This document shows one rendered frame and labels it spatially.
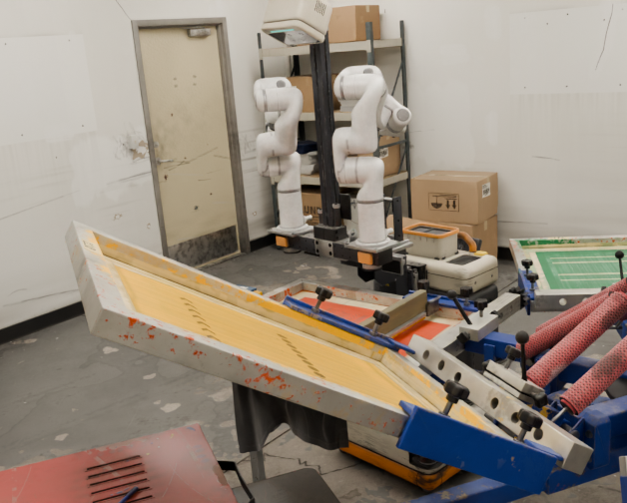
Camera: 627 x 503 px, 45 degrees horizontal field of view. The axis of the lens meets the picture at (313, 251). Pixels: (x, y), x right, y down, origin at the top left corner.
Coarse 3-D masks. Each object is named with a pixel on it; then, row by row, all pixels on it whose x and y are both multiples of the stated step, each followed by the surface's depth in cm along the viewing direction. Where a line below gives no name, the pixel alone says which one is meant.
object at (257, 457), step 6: (252, 456) 304; (258, 456) 303; (252, 462) 305; (258, 462) 303; (252, 468) 306; (258, 468) 304; (264, 468) 307; (258, 474) 305; (264, 474) 307; (258, 480) 306
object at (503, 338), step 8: (488, 336) 205; (496, 336) 205; (504, 336) 204; (512, 336) 204; (472, 344) 207; (480, 344) 206; (496, 344) 203; (504, 344) 201; (512, 344) 199; (480, 352) 206; (496, 352) 203; (504, 352) 202
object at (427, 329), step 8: (312, 304) 267; (320, 304) 267; (328, 304) 266; (336, 304) 265; (344, 304) 265; (360, 312) 256; (368, 312) 255; (424, 320) 244; (408, 328) 238; (416, 328) 238; (424, 328) 237; (432, 328) 237; (440, 328) 236; (400, 336) 233; (408, 336) 232; (424, 336) 231; (432, 336) 231
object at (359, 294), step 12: (288, 288) 276; (300, 288) 282; (312, 288) 280; (336, 288) 272; (348, 288) 270; (360, 288) 269; (276, 300) 272; (360, 300) 266; (372, 300) 263; (384, 300) 260; (396, 300) 256; (444, 312) 245; (456, 312) 242; (468, 312) 239; (456, 324) 229
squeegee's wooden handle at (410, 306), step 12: (408, 300) 233; (420, 300) 239; (384, 312) 224; (396, 312) 228; (408, 312) 234; (420, 312) 239; (360, 324) 216; (372, 324) 219; (384, 324) 224; (396, 324) 229
